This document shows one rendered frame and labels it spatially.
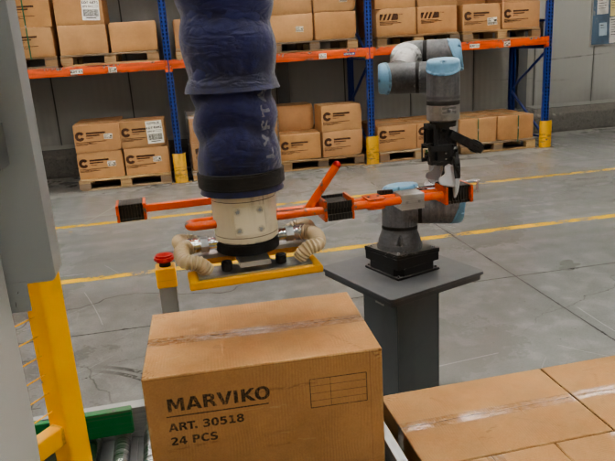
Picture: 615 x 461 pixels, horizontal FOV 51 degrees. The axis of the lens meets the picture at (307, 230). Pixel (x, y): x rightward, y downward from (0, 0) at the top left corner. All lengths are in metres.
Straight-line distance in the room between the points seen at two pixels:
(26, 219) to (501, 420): 1.70
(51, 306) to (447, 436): 1.25
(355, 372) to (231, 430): 0.35
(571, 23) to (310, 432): 10.78
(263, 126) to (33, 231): 0.95
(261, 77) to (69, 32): 7.35
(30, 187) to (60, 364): 0.66
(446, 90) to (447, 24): 7.81
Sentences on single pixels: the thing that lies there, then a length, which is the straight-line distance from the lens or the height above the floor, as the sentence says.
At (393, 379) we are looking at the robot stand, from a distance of 2.84.
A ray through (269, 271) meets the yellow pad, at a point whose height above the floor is 1.15.
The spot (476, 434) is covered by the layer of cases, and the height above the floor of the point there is 0.54.
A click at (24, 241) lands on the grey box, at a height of 1.52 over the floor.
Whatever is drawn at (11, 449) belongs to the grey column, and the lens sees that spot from 0.71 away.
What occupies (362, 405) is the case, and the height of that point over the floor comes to 0.79.
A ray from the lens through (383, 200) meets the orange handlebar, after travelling 1.76.
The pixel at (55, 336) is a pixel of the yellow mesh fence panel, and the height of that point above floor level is 1.20.
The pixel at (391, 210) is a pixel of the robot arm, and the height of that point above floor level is 1.02.
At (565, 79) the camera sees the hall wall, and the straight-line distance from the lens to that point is 12.03.
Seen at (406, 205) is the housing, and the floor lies 1.25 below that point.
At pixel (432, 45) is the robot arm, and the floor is 1.67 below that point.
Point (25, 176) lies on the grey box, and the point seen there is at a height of 1.59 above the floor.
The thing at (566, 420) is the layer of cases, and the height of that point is 0.54.
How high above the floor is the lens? 1.70
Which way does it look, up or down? 16 degrees down
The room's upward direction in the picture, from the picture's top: 4 degrees counter-clockwise
